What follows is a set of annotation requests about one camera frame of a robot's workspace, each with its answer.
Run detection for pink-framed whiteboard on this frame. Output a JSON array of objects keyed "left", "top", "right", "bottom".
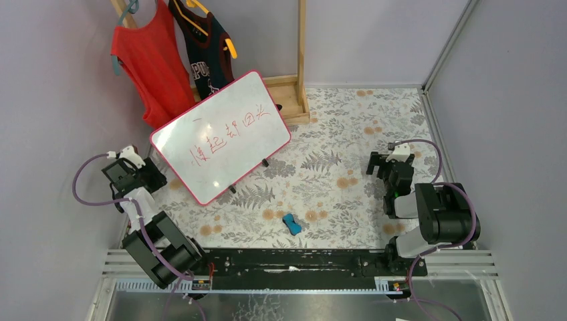
[{"left": 150, "top": 70, "right": 292, "bottom": 205}]

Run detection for blue whiteboard eraser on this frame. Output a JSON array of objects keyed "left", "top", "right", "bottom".
[{"left": 282, "top": 213, "right": 302, "bottom": 236}]

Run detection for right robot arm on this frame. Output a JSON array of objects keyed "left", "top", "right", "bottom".
[{"left": 366, "top": 152, "right": 481, "bottom": 276}]

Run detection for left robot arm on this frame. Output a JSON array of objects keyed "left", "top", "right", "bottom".
[{"left": 102, "top": 158, "right": 205, "bottom": 289}]

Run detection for floral patterned table mat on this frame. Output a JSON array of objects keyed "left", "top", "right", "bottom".
[{"left": 150, "top": 88, "right": 439, "bottom": 249}]

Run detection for wooden clothes rack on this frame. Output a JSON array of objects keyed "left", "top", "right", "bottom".
[{"left": 110, "top": 0, "right": 310, "bottom": 125}]

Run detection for red tank top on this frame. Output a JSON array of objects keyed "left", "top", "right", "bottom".
[{"left": 110, "top": 1, "right": 196, "bottom": 129}]

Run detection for dark navy tank top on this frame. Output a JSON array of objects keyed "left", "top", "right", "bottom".
[{"left": 168, "top": 1, "right": 235, "bottom": 100}]

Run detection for teal clothes hanger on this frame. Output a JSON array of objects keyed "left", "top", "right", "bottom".
[{"left": 110, "top": 0, "right": 140, "bottom": 76}]

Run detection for yellow clothes hanger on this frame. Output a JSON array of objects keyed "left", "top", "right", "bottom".
[{"left": 174, "top": 0, "right": 237, "bottom": 59}]

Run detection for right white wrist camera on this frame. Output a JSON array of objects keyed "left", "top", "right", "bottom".
[{"left": 386, "top": 142, "right": 411, "bottom": 163}]

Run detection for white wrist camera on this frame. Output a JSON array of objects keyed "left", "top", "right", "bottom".
[
  {"left": 106, "top": 145, "right": 146, "bottom": 169},
  {"left": 386, "top": 142, "right": 411, "bottom": 163}
]

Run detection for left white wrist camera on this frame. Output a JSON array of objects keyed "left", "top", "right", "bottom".
[{"left": 106, "top": 145, "right": 146, "bottom": 169}]

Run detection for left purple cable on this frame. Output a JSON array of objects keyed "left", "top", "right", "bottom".
[{"left": 72, "top": 153, "right": 209, "bottom": 321}]

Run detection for purple cable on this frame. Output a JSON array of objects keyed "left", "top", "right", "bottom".
[
  {"left": 393, "top": 138, "right": 481, "bottom": 321},
  {"left": 72, "top": 153, "right": 209, "bottom": 321}
]

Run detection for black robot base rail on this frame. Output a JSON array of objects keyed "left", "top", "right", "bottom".
[{"left": 166, "top": 246, "right": 428, "bottom": 292}]

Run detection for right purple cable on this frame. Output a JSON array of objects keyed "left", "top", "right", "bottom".
[{"left": 393, "top": 138, "right": 481, "bottom": 321}]

